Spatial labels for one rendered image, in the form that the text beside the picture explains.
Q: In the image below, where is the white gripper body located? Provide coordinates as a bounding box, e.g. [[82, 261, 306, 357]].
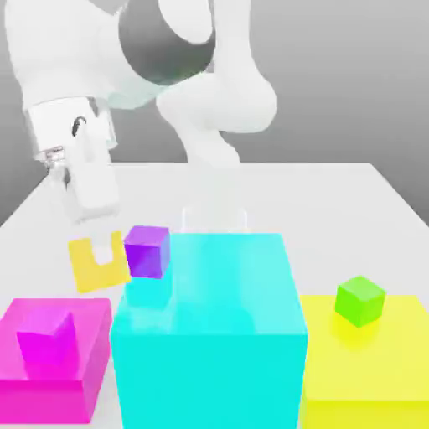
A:
[[66, 147, 121, 225]]

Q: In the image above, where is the small yellow cube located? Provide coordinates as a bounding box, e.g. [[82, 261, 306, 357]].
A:
[[67, 230, 132, 295]]

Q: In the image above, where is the small purple cube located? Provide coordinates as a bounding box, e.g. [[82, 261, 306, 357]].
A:
[[123, 225, 171, 280]]

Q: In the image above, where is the small magenta cube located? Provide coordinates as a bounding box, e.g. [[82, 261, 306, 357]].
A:
[[16, 306, 82, 382]]

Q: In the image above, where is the small green cube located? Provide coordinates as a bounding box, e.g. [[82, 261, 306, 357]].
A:
[[334, 275, 387, 329]]

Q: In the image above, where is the large magenta box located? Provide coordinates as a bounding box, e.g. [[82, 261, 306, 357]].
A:
[[0, 297, 113, 426]]

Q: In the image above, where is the large cyan box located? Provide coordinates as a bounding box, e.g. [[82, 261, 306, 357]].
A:
[[109, 231, 310, 429]]

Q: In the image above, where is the large yellow box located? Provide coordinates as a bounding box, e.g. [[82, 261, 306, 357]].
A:
[[298, 294, 429, 429]]

